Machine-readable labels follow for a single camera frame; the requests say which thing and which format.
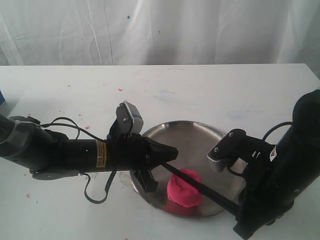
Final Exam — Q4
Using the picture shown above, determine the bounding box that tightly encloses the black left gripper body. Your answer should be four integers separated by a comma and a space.
106, 133, 150, 172

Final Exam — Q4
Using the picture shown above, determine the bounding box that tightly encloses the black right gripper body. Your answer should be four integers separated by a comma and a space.
237, 159, 298, 225

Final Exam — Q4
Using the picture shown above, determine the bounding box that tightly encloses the pink play dough lump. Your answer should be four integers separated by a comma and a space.
166, 174, 203, 208

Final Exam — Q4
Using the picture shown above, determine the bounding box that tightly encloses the black knife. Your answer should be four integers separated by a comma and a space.
162, 163, 240, 216

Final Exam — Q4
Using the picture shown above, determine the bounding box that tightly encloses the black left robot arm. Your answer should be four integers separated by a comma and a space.
0, 116, 178, 193

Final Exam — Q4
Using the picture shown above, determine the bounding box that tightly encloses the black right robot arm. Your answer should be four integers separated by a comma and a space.
233, 89, 320, 240

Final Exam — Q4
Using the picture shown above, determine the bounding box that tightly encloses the round steel plate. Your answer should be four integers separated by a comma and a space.
129, 121, 245, 218

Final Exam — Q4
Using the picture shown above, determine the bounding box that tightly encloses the blue box at edge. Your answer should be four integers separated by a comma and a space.
0, 91, 6, 106

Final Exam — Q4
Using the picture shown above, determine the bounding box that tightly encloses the white backdrop curtain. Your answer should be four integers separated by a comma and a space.
0, 0, 320, 66

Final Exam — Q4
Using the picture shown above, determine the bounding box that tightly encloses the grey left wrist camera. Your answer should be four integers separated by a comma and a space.
109, 100, 144, 138

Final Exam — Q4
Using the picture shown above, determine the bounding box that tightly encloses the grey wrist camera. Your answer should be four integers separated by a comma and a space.
206, 128, 273, 173
109, 100, 144, 138

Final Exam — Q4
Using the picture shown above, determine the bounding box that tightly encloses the black right camera cable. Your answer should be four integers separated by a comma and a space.
224, 121, 293, 177

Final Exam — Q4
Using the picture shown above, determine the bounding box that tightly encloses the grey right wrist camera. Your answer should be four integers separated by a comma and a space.
206, 128, 273, 173

